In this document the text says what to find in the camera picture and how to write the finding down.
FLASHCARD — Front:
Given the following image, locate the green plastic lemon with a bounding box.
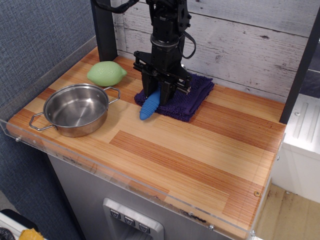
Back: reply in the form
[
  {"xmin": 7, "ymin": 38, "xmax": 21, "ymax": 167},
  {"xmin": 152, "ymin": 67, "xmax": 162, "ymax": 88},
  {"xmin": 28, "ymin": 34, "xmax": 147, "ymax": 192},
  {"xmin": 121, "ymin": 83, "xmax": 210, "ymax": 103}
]
[{"xmin": 87, "ymin": 61, "xmax": 127, "ymax": 87}]

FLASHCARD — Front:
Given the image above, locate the purple folded cloth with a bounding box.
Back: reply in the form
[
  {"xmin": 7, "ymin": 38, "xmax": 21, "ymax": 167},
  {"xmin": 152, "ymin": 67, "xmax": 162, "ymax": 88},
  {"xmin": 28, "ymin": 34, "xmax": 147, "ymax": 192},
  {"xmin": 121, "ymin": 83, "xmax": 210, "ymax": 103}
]
[{"xmin": 134, "ymin": 72, "xmax": 215, "ymax": 123}]

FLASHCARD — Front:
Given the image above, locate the grey toy fridge cabinet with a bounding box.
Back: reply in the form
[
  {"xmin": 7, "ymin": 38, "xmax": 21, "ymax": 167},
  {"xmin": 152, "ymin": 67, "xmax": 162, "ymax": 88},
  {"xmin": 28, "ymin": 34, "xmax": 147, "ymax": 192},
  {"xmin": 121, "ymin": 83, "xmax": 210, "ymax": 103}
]
[{"xmin": 46, "ymin": 152, "xmax": 241, "ymax": 240}]

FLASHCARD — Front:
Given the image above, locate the stainless steel pot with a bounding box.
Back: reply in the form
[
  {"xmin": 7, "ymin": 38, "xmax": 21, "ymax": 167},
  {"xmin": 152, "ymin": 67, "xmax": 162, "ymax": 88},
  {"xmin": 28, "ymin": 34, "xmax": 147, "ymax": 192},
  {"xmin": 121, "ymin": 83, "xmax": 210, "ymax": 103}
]
[{"xmin": 29, "ymin": 83, "xmax": 121, "ymax": 138}]

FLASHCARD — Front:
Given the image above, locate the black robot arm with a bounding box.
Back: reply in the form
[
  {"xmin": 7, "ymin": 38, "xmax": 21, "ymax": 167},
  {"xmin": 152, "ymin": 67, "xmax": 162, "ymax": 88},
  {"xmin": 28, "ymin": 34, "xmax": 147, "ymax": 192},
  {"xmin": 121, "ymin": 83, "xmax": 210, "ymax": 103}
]
[{"xmin": 133, "ymin": 0, "xmax": 193, "ymax": 105}]

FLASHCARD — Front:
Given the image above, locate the silver dispenser button panel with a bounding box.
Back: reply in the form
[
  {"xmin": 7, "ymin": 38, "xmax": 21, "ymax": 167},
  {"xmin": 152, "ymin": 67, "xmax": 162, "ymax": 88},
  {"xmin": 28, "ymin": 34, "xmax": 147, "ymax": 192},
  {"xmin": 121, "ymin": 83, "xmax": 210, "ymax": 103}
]
[{"xmin": 103, "ymin": 197, "xmax": 165, "ymax": 240}]

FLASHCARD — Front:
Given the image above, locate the clear acrylic table guard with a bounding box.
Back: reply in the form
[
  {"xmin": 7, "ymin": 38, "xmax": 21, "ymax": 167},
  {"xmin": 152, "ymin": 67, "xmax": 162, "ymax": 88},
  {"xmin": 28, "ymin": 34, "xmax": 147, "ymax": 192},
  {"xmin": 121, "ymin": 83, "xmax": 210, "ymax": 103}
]
[{"xmin": 1, "ymin": 116, "xmax": 285, "ymax": 240}]

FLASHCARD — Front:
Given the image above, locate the black right vertical post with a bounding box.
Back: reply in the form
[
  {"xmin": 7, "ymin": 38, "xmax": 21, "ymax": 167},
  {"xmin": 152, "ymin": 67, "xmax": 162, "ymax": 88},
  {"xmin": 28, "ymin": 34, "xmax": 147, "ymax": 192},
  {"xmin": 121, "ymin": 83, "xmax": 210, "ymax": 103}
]
[{"xmin": 279, "ymin": 9, "xmax": 320, "ymax": 124}]

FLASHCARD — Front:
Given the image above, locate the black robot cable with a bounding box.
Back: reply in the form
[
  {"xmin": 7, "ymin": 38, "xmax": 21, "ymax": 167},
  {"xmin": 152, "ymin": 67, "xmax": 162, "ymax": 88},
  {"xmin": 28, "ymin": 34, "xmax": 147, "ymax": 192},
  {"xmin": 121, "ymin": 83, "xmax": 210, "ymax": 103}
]
[{"xmin": 93, "ymin": 0, "xmax": 141, "ymax": 15}]

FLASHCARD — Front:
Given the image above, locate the white toy sink unit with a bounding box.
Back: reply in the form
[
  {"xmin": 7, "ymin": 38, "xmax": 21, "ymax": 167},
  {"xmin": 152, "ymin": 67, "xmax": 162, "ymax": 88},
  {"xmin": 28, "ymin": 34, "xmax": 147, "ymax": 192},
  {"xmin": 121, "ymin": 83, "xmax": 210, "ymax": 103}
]
[{"xmin": 270, "ymin": 94, "xmax": 320, "ymax": 203}]

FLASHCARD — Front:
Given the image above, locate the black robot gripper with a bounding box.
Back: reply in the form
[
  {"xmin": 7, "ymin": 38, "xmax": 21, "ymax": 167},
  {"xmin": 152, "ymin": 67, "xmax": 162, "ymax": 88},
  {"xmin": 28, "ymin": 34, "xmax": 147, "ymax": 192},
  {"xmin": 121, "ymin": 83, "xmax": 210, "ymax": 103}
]
[{"xmin": 133, "ymin": 39, "xmax": 192, "ymax": 106}]

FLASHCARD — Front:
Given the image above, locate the black vertical post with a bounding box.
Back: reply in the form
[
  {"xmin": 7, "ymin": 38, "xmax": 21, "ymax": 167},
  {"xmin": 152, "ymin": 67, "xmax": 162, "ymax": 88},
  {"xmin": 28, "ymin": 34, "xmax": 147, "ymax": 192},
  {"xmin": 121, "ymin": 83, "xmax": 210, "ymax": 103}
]
[
  {"xmin": 279, "ymin": 9, "xmax": 320, "ymax": 124},
  {"xmin": 90, "ymin": 0, "xmax": 118, "ymax": 62}
]

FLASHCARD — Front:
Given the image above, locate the yellow object bottom left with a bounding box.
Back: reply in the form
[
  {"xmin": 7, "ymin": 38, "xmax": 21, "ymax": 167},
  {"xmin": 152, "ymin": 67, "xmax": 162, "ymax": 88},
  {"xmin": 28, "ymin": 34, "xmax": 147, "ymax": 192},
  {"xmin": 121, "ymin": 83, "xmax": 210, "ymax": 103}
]
[{"xmin": 18, "ymin": 228, "xmax": 45, "ymax": 240}]

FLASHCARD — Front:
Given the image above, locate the black left vertical post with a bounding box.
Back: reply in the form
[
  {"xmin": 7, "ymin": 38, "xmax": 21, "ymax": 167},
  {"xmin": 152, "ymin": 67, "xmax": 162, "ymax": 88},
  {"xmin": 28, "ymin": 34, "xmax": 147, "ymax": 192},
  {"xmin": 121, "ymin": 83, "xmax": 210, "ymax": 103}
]
[{"xmin": 90, "ymin": 0, "xmax": 118, "ymax": 62}]

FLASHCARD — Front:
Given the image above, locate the blue handled metal spoon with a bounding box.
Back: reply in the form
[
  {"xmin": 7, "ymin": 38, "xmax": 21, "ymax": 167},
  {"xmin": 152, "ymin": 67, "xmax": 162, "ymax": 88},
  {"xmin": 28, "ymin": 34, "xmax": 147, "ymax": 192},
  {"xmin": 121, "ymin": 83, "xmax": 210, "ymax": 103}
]
[{"xmin": 134, "ymin": 73, "xmax": 190, "ymax": 120}]

